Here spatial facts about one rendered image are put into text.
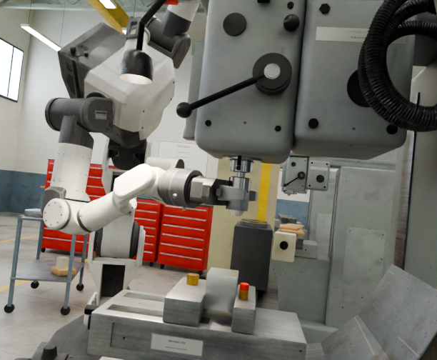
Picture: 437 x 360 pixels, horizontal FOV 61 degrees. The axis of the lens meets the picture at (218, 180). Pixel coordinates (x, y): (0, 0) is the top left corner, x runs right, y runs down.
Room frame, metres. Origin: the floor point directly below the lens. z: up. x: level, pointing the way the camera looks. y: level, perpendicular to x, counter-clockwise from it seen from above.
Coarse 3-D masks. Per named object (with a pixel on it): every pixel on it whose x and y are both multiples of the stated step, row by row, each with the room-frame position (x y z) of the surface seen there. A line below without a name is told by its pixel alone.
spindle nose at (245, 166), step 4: (232, 160) 0.77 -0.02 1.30; (236, 160) 0.76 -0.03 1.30; (244, 160) 0.76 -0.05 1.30; (232, 164) 0.77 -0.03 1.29; (236, 164) 0.76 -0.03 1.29; (244, 164) 0.76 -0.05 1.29; (248, 164) 0.77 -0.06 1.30; (252, 164) 0.78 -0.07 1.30; (232, 168) 0.77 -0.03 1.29; (244, 168) 0.76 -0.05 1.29; (248, 168) 0.77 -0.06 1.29; (248, 172) 0.77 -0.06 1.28
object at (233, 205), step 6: (234, 186) 0.76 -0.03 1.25; (240, 186) 0.76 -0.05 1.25; (246, 186) 0.77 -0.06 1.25; (246, 192) 0.77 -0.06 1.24; (246, 198) 0.77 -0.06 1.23; (228, 204) 0.77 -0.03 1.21; (234, 204) 0.76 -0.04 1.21; (240, 204) 0.76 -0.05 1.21; (246, 204) 0.77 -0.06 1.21; (240, 210) 0.76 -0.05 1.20; (246, 210) 0.77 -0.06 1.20
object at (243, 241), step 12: (240, 228) 1.15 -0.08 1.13; (252, 228) 1.15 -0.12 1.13; (264, 228) 1.17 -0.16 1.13; (240, 240) 1.15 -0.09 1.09; (252, 240) 1.14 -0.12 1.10; (264, 240) 1.14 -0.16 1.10; (240, 252) 1.15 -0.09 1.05; (252, 252) 1.14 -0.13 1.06; (264, 252) 1.14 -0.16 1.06; (240, 264) 1.15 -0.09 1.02; (252, 264) 1.14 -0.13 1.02; (264, 264) 1.14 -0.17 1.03; (240, 276) 1.15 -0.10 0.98; (252, 276) 1.14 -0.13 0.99; (264, 276) 1.14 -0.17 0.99; (264, 288) 1.14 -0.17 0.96
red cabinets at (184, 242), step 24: (48, 168) 5.76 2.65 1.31; (96, 168) 5.70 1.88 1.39; (96, 192) 5.70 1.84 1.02; (144, 216) 5.60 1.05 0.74; (168, 216) 5.48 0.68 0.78; (192, 216) 5.37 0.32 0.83; (48, 240) 5.75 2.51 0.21; (144, 240) 5.59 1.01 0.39; (168, 240) 5.47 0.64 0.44; (192, 240) 5.36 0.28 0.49; (168, 264) 5.47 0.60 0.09; (192, 264) 5.35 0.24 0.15
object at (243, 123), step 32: (224, 0) 0.69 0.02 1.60; (256, 0) 0.68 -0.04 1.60; (288, 0) 0.68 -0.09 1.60; (224, 32) 0.69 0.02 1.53; (256, 32) 0.68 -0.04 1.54; (288, 32) 0.67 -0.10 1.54; (224, 64) 0.69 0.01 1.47; (224, 96) 0.69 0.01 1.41; (256, 96) 0.68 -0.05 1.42; (288, 96) 0.68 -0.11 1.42; (224, 128) 0.69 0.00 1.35; (256, 128) 0.68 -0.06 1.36; (288, 128) 0.68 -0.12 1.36
